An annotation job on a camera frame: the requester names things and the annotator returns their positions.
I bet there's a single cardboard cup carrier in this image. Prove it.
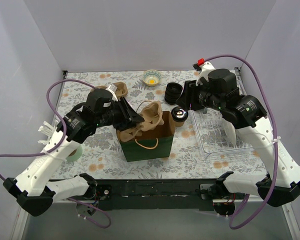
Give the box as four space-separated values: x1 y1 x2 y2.
117 100 165 143

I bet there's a single brown paper cup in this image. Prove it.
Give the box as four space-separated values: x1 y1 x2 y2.
173 118 187 127

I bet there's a green brown paper bag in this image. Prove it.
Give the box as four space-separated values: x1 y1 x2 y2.
116 110 175 162

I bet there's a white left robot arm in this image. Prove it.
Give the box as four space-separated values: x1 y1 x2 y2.
3 88 144 217

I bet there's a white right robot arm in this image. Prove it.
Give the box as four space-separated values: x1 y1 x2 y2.
176 68 300 207

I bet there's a stack of black lids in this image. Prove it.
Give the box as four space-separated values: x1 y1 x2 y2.
164 82 183 105

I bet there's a cardboard cup carrier tray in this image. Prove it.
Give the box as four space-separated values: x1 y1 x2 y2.
91 82 128 99

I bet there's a yellow patterned bowl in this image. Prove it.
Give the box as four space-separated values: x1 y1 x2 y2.
142 69 162 87

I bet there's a floral tablecloth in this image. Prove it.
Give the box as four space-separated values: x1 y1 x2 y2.
53 70 264 179

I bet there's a green straw holder cup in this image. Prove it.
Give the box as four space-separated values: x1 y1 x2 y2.
66 145 83 163

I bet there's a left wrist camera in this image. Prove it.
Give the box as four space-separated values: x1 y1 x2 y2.
106 84 118 102

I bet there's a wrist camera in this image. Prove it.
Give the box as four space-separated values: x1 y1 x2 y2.
106 84 118 102
193 58 215 86

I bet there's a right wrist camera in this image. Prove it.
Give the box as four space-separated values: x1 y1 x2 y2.
193 58 215 86

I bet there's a white wire dish rack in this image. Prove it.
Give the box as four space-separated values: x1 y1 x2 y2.
189 74 270 159

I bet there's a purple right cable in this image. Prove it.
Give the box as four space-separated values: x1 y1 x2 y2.
204 53 278 230

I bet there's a purple cable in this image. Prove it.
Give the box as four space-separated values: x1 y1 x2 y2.
0 79 112 229
204 53 278 230

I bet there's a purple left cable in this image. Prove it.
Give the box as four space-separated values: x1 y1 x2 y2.
0 79 112 229

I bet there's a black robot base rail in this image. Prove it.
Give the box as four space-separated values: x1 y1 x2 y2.
93 178 215 211

